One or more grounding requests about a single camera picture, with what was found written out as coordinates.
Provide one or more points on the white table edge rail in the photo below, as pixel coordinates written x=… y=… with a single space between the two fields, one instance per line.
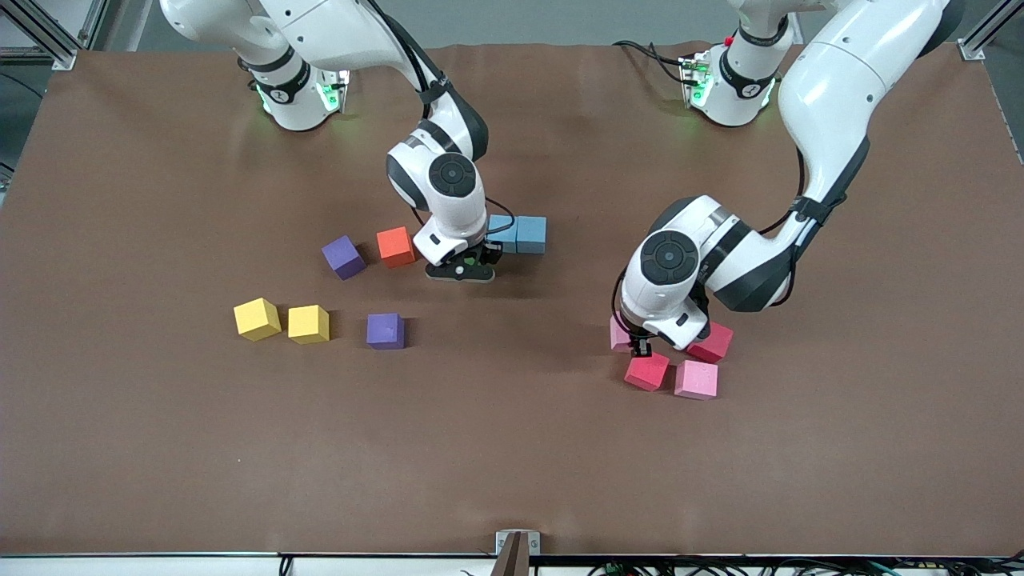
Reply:
x=120 y=570

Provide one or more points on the light pink dimpled foam cube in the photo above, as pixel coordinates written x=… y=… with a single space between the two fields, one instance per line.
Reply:
x=695 y=378

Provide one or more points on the yellow foam cube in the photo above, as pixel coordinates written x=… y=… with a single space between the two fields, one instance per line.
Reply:
x=256 y=317
x=308 y=322

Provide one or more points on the brown table mat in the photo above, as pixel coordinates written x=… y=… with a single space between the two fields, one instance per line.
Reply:
x=512 y=448

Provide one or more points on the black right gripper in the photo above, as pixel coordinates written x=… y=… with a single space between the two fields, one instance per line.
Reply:
x=492 y=257

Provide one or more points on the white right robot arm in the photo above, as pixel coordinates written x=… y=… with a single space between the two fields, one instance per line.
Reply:
x=464 y=220

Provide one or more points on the gray metal mounting bracket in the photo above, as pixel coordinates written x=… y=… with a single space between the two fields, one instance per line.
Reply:
x=502 y=542

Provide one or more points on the orange foam cube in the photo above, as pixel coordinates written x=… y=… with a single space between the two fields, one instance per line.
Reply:
x=394 y=246

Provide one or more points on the red foam cube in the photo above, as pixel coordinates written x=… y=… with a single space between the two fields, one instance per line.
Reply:
x=714 y=346
x=646 y=373

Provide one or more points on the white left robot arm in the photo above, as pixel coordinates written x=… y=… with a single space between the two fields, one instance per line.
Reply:
x=840 y=80

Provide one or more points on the purple foam cube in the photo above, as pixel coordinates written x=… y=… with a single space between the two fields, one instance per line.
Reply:
x=385 y=329
x=342 y=254

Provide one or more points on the brown camera pole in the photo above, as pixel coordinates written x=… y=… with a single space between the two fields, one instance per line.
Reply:
x=514 y=565

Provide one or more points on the aluminium frame post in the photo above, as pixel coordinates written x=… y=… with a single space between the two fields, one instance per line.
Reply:
x=976 y=50
x=66 y=58

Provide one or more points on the blue foam cube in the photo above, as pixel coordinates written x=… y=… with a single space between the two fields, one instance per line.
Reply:
x=532 y=234
x=506 y=237

